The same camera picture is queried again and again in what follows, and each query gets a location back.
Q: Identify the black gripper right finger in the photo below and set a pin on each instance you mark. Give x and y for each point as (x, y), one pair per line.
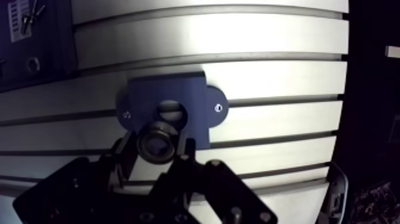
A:
(215, 190)

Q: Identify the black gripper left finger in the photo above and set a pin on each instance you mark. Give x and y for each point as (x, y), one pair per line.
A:
(72, 190)

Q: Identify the steel bearing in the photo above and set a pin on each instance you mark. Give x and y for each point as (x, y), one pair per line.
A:
(142, 146)

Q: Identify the dark blue-grey housing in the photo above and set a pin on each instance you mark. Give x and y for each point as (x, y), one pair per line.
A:
(190, 94)

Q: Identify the dark blue-grey tray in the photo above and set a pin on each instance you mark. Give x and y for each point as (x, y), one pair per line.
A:
(53, 40)

